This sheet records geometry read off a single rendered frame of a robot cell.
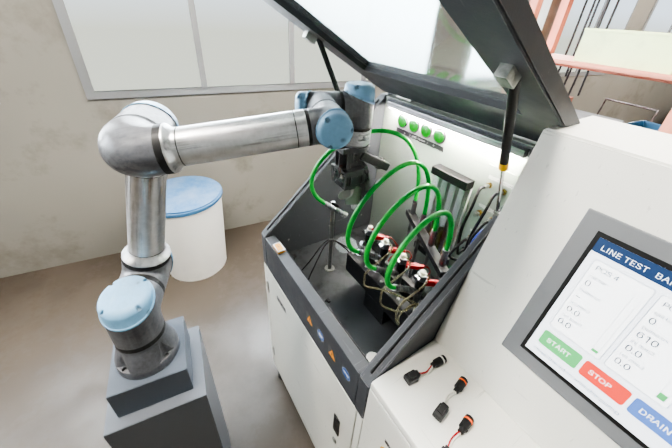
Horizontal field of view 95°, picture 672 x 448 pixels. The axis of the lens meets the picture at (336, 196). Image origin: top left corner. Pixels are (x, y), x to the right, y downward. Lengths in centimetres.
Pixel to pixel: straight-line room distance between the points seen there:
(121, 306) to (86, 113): 178
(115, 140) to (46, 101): 188
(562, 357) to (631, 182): 35
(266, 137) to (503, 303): 62
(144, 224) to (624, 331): 100
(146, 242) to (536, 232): 90
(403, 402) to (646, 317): 48
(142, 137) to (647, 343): 91
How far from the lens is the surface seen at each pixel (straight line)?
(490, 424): 89
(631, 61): 310
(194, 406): 111
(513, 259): 78
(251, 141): 61
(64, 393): 230
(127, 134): 67
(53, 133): 260
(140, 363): 100
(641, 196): 71
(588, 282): 74
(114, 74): 241
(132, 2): 236
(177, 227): 219
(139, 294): 90
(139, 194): 84
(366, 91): 76
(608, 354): 77
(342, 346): 93
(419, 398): 86
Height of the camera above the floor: 173
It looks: 31 degrees down
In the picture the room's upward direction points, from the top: 3 degrees clockwise
